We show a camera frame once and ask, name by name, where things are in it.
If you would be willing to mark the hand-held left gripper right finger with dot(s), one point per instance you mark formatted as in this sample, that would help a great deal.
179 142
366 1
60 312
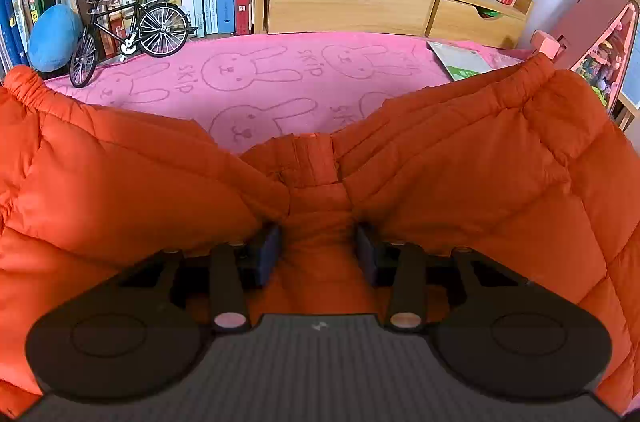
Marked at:
365 252

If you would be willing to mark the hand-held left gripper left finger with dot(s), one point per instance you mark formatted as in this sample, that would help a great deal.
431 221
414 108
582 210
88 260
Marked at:
270 252

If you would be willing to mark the orange puffer jacket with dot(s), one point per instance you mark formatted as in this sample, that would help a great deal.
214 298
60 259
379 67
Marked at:
125 182

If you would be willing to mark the pink rabbit-print blanket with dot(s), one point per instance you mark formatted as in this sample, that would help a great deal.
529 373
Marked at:
300 72

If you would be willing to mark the green white booklet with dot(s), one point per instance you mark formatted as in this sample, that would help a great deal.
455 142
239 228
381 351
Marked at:
462 60

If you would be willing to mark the black miniature bicycle model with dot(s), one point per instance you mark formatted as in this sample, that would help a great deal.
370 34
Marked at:
150 27

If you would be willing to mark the blue round plush ball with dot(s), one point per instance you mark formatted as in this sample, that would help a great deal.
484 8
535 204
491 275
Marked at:
52 37

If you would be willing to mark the white paper bag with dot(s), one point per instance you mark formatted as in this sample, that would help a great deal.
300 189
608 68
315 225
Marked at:
550 2

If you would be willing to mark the pink toy house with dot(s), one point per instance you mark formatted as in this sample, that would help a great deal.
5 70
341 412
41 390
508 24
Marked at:
595 32

